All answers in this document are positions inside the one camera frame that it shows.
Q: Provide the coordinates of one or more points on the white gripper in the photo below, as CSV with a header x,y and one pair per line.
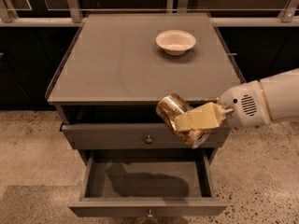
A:
x,y
244,104

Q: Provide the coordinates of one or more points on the orange soda can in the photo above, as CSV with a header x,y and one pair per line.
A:
x,y
173,105

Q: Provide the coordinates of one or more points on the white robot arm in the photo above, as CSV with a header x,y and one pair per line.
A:
x,y
270,100

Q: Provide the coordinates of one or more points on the round top drawer knob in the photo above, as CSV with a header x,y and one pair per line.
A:
x,y
148,140

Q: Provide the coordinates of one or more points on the grey drawer cabinet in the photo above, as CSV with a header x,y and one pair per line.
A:
x,y
116,73

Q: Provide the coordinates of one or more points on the open grey middle drawer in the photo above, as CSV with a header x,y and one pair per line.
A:
x,y
130,182

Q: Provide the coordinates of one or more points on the grey top drawer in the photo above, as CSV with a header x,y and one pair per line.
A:
x,y
86,136

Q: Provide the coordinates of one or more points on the white paper bowl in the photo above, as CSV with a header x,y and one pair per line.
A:
x,y
175,42

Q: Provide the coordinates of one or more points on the metal window railing frame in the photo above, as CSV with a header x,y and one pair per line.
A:
x,y
223,13

